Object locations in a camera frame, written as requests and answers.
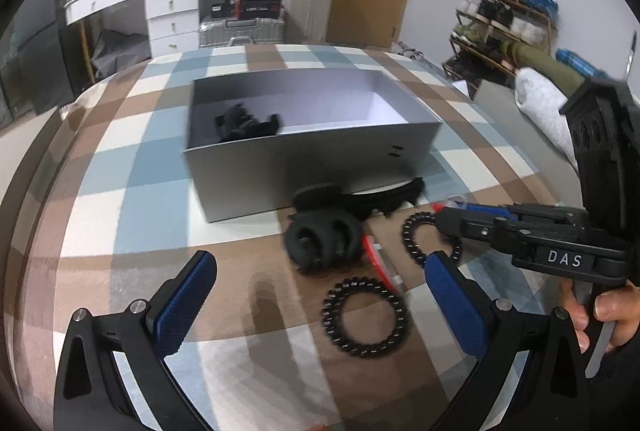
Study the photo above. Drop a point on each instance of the white rolled blanket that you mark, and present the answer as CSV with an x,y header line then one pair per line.
x,y
540,100

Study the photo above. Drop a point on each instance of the olive green blanket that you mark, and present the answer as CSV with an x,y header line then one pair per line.
x,y
566,79

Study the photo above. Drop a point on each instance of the silver back pin badge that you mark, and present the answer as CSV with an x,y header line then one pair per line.
x,y
383,265

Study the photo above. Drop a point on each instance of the black hair claw clip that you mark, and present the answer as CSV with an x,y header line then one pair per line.
x,y
237,124

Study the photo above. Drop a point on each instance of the black red box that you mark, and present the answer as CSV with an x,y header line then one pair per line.
x,y
257,9

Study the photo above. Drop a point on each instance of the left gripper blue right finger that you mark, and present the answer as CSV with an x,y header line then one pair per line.
x,y
470,314

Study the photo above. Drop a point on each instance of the shoe rack with shoes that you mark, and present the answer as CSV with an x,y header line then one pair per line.
x,y
487,31

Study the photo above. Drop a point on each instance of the blue plaid cloth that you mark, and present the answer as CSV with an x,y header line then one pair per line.
x,y
579,64

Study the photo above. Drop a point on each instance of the white desk with drawers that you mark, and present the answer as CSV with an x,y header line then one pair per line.
x,y
172,25

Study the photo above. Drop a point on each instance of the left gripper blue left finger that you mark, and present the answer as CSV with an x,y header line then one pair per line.
x,y
167,318

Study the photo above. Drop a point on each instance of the black headband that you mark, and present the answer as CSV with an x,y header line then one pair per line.
x,y
387,201

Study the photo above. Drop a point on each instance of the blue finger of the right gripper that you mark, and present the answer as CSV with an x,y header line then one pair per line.
x,y
485,213
453,224

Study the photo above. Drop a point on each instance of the person's right hand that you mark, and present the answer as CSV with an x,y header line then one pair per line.
x,y
619,306

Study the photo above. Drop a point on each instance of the grey open cardboard box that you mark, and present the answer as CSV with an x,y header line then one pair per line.
x,y
358,129

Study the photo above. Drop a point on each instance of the silver lying suitcase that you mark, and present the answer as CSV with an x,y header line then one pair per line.
x,y
233,32

